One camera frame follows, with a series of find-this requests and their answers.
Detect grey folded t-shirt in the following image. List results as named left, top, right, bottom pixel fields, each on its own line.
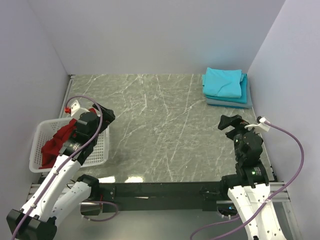
left=205, top=80, right=253, bottom=109

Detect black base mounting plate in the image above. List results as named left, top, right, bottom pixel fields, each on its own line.
left=89, top=181, right=237, bottom=217

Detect aluminium frame rail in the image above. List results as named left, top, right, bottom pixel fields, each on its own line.
left=26, top=181, right=291, bottom=206

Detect teal folded t-shirt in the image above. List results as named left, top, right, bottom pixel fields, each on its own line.
left=204, top=73, right=249, bottom=104

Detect light blue folded t-shirt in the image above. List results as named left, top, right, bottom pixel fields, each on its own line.
left=202, top=67, right=244, bottom=99

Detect white plastic laundry basket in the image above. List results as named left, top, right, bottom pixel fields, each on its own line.
left=29, top=117, right=110, bottom=173

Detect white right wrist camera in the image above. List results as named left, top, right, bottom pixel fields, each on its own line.
left=244, top=116, right=271, bottom=134

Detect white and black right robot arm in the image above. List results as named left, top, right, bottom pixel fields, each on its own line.
left=218, top=115, right=286, bottom=240

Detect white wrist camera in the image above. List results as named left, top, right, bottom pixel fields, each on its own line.
left=244, top=116, right=271, bottom=134
left=64, top=100, right=89, bottom=120

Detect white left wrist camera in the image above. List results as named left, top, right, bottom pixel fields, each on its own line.
left=64, top=100, right=89, bottom=120

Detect red t-shirt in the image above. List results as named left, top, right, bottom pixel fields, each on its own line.
left=40, top=107, right=97, bottom=169

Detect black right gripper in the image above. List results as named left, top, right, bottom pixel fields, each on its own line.
left=217, top=113, right=261, bottom=161

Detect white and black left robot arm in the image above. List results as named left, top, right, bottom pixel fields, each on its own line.
left=6, top=104, right=116, bottom=240

